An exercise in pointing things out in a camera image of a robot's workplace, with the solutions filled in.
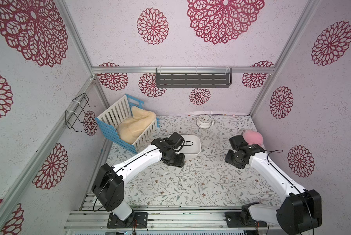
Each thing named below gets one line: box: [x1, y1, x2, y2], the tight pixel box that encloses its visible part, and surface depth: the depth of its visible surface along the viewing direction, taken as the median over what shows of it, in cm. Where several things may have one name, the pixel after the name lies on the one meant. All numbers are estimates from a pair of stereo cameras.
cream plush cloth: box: [117, 105, 157, 144], surface depth 108 cm
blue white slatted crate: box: [95, 94, 160, 155], surface depth 105 cm
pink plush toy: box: [242, 129, 264, 147], surface depth 98 cm
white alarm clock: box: [196, 114, 215, 129], surface depth 115 cm
